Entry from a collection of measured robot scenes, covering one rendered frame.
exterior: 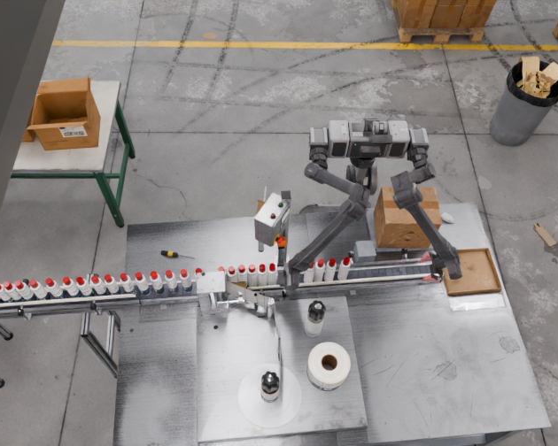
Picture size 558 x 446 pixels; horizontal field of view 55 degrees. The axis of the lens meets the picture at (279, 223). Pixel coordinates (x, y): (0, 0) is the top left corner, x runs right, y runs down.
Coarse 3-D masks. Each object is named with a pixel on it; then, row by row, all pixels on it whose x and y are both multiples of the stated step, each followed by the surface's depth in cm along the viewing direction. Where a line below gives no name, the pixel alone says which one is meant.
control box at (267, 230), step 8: (272, 200) 248; (280, 200) 248; (264, 208) 246; (272, 208) 246; (280, 208) 246; (256, 216) 243; (264, 216) 243; (280, 216) 244; (256, 224) 246; (264, 224) 242; (272, 224) 241; (280, 224) 249; (256, 232) 252; (264, 232) 248; (272, 232) 245; (280, 232) 256; (264, 240) 254; (272, 240) 251
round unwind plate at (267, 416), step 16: (256, 368) 265; (272, 368) 265; (240, 384) 261; (256, 384) 261; (288, 384) 261; (240, 400) 257; (256, 400) 257; (288, 400) 257; (256, 416) 253; (272, 416) 253; (288, 416) 253
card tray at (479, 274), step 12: (468, 252) 309; (480, 252) 310; (468, 264) 305; (480, 264) 306; (492, 264) 303; (444, 276) 301; (468, 276) 301; (480, 276) 301; (492, 276) 302; (456, 288) 297; (468, 288) 297; (480, 288) 297; (492, 288) 294
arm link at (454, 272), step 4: (452, 248) 245; (456, 252) 246; (456, 256) 248; (444, 260) 250; (448, 260) 249; (452, 260) 248; (448, 264) 248; (452, 264) 247; (456, 264) 248; (448, 268) 248; (452, 268) 246; (456, 268) 247; (460, 268) 248; (448, 272) 247; (452, 272) 246; (456, 272) 246; (460, 272) 247; (452, 276) 248; (456, 276) 248; (460, 276) 248
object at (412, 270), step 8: (336, 272) 296; (352, 272) 296; (360, 272) 296; (368, 272) 296; (376, 272) 296; (384, 272) 296; (392, 272) 297; (400, 272) 297; (408, 272) 297; (416, 272) 297; (424, 272) 297; (336, 280) 293; (392, 280) 294; (400, 280) 294; (152, 288) 288; (168, 288) 288; (272, 288) 289; (280, 288) 290; (144, 296) 285; (152, 296) 285; (160, 296) 285; (168, 296) 286; (176, 296) 286
